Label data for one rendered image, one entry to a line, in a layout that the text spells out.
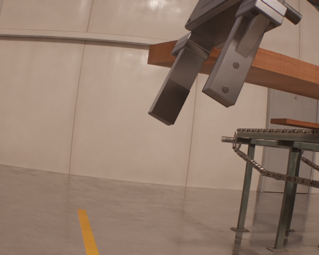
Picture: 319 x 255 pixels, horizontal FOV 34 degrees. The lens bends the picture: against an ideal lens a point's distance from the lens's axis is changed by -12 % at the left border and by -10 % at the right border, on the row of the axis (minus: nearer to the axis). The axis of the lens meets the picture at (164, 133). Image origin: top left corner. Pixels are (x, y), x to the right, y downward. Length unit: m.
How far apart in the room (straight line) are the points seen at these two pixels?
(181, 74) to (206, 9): 0.08
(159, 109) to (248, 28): 0.15
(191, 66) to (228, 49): 0.14
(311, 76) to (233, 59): 0.85
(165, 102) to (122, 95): 8.09
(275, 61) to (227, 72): 0.77
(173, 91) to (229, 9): 0.12
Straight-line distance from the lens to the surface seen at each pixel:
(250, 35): 0.47
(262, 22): 0.47
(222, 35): 0.58
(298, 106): 9.29
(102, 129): 8.62
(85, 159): 8.64
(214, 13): 0.55
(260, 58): 1.19
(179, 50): 0.61
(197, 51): 0.60
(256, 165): 4.19
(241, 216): 4.66
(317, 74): 1.32
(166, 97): 0.58
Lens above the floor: 0.71
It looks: level
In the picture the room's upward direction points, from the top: 6 degrees clockwise
